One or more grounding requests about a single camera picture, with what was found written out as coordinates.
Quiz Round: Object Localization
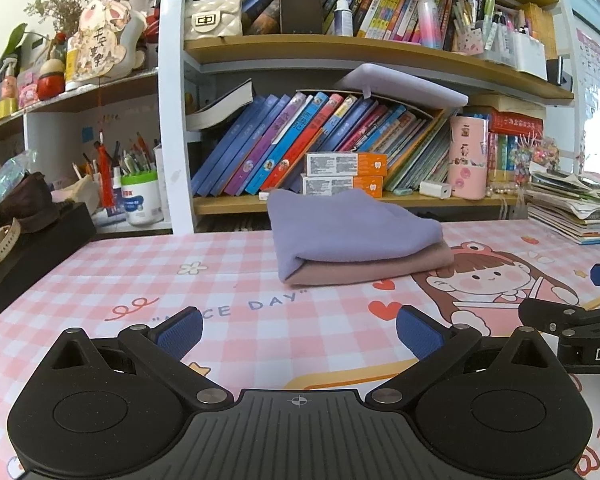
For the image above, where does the white desktop pen organiser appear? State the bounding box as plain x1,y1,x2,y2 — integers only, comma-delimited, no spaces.
482,30,548,78

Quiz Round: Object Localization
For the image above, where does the beige strap wristwatch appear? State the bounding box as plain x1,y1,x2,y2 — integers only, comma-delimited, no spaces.
0,219,22,270

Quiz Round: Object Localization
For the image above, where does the white charger plug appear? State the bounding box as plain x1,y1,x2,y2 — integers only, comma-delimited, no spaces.
420,181,453,200

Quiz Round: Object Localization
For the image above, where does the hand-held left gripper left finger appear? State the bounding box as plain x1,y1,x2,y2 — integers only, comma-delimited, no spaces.
50,307,234,409

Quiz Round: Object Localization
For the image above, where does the pink checked cartoon desk mat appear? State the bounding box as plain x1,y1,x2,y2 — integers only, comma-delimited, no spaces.
0,217,600,480

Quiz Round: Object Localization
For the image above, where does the colourful bead bouquet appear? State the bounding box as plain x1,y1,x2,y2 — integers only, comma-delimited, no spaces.
507,135,561,186

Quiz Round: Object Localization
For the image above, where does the thick black-covered book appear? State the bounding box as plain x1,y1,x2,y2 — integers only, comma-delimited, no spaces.
186,80,255,131

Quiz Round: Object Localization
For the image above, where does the beige thick book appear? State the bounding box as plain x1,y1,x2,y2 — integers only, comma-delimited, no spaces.
467,94,546,116

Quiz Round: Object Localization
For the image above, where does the thick red dictionary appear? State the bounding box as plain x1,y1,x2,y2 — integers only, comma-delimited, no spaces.
489,112,545,136

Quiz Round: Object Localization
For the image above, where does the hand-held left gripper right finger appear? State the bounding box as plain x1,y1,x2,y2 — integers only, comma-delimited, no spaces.
367,306,553,409

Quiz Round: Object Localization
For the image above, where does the row of children's books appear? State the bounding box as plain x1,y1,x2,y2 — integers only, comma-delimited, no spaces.
191,91,451,197

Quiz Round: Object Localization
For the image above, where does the pink cylindrical tumbler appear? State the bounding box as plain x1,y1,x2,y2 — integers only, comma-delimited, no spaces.
447,116,490,201

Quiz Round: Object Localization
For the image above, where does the dark brown bag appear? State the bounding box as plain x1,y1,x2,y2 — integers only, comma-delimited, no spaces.
0,172,61,233

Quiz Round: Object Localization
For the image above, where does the pink patterned pen cup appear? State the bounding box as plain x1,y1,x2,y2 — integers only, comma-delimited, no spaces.
452,27,485,56

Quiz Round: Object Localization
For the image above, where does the white quilted handbag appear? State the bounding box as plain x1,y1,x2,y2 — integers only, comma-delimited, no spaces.
184,0,243,41

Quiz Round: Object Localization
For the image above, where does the row of paperback books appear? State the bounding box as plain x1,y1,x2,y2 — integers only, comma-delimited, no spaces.
240,0,456,43

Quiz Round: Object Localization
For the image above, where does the stack of notebooks and papers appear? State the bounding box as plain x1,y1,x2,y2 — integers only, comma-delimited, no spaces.
525,167,600,246

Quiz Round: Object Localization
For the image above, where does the white spray bottle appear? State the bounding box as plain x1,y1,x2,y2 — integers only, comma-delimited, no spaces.
334,0,355,37

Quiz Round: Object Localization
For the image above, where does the lucky cat ornament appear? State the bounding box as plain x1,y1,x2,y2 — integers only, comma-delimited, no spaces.
69,0,148,83

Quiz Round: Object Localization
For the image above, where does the pale flat pad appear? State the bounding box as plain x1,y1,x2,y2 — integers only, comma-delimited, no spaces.
337,63,470,108

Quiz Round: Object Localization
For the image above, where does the pink gradient bottle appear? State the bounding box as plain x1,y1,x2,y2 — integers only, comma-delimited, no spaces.
416,0,438,46

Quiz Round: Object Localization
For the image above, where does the white jar with green rim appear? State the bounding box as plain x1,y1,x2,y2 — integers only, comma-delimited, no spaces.
120,170,160,227

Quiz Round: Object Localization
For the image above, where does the iridescent plastic bag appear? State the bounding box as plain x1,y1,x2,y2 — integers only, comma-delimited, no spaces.
0,150,43,216

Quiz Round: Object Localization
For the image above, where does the white side shelf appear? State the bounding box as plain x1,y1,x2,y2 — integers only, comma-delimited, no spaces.
0,67,161,233

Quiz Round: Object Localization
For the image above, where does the black upright frame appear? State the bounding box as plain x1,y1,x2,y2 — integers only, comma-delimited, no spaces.
280,0,325,36

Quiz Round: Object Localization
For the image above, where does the red tassel pendant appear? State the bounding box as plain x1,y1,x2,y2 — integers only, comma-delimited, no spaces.
96,130,116,211

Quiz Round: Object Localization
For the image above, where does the black box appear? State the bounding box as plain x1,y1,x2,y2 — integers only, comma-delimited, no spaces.
0,202,98,331

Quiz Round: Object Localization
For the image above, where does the red round doll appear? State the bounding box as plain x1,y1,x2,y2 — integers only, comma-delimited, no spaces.
36,57,67,101

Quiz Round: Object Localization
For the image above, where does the wooden bookshelf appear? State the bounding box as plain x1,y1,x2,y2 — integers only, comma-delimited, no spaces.
157,0,576,233

